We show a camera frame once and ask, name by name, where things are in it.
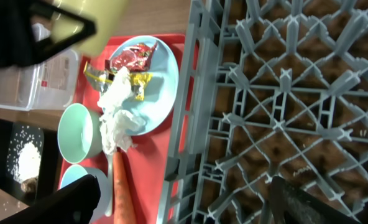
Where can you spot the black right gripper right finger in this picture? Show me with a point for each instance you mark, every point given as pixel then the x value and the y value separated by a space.
pixel 290 204

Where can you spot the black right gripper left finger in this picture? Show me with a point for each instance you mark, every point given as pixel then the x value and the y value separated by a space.
pixel 18 46

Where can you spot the green bowl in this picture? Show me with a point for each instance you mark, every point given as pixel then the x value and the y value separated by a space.
pixel 78 134

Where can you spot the white rice pile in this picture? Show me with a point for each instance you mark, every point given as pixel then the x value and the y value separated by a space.
pixel 24 152

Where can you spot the yellow snack wrapper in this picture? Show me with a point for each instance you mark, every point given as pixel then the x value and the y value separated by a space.
pixel 139 82

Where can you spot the white napkin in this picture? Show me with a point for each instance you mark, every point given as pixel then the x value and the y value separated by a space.
pixel 116 120

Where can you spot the brown mushroom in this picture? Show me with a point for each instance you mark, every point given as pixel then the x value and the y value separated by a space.
pixel 29 186

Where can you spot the light blue bowl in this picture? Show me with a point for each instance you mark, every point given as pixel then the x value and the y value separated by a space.
pixel 76 171

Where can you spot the grey dishwasher rack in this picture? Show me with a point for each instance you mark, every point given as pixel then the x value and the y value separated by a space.
pixel 269 88

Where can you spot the black waste tray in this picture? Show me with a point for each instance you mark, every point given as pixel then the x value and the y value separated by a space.
pixel 47 182

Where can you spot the clear plastic bin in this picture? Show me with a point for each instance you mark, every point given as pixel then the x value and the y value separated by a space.
pixel 46 86

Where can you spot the clear silver wrapper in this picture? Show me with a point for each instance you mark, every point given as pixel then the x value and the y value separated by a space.
pixel 100 80

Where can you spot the red snack wrapper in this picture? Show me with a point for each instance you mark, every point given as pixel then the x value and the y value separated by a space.
pixel 136 58

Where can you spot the red serving tray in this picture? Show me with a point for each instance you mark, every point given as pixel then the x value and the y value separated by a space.
pixel 144 165

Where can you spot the white plastic spoon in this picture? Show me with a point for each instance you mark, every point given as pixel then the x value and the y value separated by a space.
pixel 109 209

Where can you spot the light blue plate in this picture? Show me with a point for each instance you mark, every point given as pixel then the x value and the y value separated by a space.
pixel 160 93

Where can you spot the orange carrot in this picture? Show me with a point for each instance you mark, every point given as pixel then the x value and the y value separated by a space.
pixel 123 207

